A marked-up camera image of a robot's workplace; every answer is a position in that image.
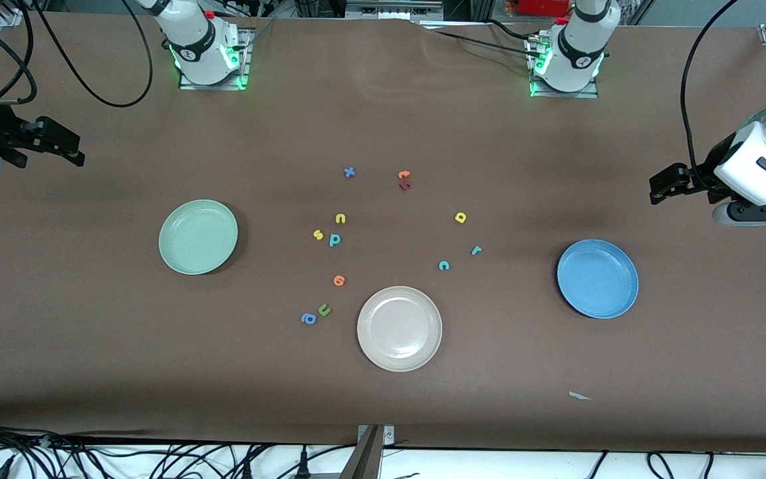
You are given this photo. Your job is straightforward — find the blue round plate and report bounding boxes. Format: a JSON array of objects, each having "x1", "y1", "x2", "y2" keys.
[{"x1": 557, "y1": 239, "x2": 640, "y2": 319}]

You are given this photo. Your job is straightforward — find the green round plate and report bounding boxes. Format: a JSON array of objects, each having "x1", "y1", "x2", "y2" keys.
[{"x1": 158, "y1": 199, "x2": 239, "y2": 275}]

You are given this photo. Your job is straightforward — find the red box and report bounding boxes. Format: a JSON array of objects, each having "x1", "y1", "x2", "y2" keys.
[{"x1": 515, "y1": 0, "x2": 571, "y2": 18}]

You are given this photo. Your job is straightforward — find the beige round plate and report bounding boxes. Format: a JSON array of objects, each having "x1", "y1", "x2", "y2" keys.
[{"x1": 356, "y1": 286, "x2": 443, "y2": 373}]

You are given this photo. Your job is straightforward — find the black cable with metal plug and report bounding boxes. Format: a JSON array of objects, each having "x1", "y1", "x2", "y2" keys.
[{"x1": 0, "y1": 0, "x2": 37, "y2": 106}]

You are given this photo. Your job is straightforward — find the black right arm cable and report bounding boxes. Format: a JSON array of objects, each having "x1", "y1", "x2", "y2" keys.
[{"x1": 29, "y1": 0, "x2": 154, "y2": 108}]

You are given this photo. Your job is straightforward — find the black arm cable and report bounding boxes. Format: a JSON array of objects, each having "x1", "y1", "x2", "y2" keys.
[
  {"x1": 681, "y1": 0, "x2": 743, "y2": 180},
  {"x1": 29, "y1": 0, "x2": 154, "y2": 108}
]

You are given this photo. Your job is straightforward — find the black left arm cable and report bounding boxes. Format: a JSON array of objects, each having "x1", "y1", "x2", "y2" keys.
[{"x1": 681, "y1": 0, "x2": 743, "y2": 180}]

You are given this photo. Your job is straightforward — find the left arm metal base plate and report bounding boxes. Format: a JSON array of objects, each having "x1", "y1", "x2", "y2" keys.
[{"x1": 528, "y1": 33, "x2": 600, "y2": 99}]

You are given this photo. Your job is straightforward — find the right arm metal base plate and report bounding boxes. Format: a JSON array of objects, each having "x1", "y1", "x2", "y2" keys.
[{"x1": 179, "y1": 27, "x2": 251, "y2": 91}]

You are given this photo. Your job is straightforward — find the black table cable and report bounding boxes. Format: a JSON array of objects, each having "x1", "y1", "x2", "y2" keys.
[{"x1": 423, "y1": 19, "x2": 550, "y2": 55}]

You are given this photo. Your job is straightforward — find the grey metal frame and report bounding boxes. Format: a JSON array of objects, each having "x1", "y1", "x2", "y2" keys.
[{"x1": 345, "y1": 0, "x2": 445, "y2": 22}]

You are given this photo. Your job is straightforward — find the aluminium profile with bracket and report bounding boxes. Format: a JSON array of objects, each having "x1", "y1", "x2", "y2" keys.
[{"x1": 338, "y1": 424, "x2": 396, "y2": 479}]

